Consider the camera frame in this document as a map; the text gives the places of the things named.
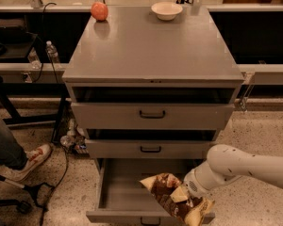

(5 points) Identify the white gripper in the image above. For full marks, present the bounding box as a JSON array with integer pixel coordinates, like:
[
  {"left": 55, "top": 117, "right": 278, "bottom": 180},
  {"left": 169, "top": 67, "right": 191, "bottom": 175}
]
[{"left": 170, "top": 161, "right": 233, "bottom": 202}]

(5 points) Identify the brown chip bag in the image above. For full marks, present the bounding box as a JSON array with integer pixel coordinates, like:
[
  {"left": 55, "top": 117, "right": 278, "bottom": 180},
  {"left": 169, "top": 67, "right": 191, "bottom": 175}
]
[{"left": 140, "top": 173, "right": 214, "bottom": 226}]

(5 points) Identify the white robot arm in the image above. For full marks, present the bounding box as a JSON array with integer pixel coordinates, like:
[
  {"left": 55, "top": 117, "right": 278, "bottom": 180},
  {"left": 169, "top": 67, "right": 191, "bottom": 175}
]
[{"left": 171, "top": 144, "right": 283, "bottom": 202}]

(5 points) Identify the middle grey drawer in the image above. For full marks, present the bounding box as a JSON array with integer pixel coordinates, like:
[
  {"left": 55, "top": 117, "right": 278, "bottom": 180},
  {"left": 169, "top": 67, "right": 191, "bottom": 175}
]
[{"left": 86, "top": 139, "right": 213, "bottom": 159}]

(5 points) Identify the grey drawer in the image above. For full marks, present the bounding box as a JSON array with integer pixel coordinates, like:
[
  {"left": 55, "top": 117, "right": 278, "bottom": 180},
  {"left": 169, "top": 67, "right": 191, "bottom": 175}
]
[
  {"left": 86, "top": 139, "right": 213, "bottom": 159},
  {"left": 72, "top": 103, "right": 234, "bottom": 130},
  {"left": 85, "top": 158, "right": 216, "bottom": 226}
]

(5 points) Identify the bottom grey drawer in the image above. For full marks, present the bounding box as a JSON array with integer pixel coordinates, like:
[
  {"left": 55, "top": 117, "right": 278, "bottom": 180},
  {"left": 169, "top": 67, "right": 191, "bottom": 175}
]
[{"left": 85, "top": 158, "right": 216, "bottom": 226}]

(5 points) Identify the grey metal drawer cabinet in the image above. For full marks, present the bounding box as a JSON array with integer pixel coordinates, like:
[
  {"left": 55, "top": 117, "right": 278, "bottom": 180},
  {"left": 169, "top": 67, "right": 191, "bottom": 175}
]
[{"left": 61, "top": 5, "right": 245, "bottom": 226}]

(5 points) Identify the top grey drawer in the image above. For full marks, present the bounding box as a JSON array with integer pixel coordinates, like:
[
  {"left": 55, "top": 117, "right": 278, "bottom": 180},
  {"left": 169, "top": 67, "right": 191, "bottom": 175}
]
[{"left": 72, "top": 103, "right": 234, "bottom": 130}]

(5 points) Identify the white red sneaker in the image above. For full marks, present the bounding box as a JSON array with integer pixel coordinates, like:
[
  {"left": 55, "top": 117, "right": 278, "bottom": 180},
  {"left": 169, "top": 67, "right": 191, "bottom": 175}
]
[{"left": 0, "top": 144, "right": 52, "bottom": 182}]

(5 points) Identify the black office chair base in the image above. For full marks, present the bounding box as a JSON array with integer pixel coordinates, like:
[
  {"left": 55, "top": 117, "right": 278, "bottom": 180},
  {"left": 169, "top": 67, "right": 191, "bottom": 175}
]
[{"left": 0, "top": 175, "right": 55, "bottom": 214}]

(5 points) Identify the blue jeans leg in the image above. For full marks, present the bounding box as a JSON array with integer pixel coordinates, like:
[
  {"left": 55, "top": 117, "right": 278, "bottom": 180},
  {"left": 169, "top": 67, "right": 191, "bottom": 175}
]
[{"left": 0, "top": 117, "right": 26, "bottom": 170}]

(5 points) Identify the white bowl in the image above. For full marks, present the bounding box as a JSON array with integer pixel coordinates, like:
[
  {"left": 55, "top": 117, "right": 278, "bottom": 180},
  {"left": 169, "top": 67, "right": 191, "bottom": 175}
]
[{"left": 151, "top": 2, "right": 183, "bottom": 21}]

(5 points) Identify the clear plastic water bottle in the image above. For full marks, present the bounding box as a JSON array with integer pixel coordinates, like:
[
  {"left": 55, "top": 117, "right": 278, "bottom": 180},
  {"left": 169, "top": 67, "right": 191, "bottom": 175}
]
[{"left": 46, "top": 40, "right": 60, "bottom": 65}]

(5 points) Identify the orange round fruit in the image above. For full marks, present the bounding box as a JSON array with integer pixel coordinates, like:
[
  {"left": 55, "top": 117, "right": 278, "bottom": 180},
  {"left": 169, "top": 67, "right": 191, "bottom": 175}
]
[{"left": 91, "top": 2, "right": 108, "bottom": 22}]

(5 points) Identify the black floor cable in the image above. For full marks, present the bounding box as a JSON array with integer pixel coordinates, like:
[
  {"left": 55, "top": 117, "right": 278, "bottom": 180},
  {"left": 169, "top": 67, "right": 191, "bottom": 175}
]
[{"left": 37, "top": 146, "right": 70, "bottom": 226}]

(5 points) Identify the black table frame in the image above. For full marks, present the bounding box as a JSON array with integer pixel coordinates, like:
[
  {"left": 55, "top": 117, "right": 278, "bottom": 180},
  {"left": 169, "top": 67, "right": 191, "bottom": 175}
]
[{"left": 0, "top": 31, "right": 70, "bottom": 144}]

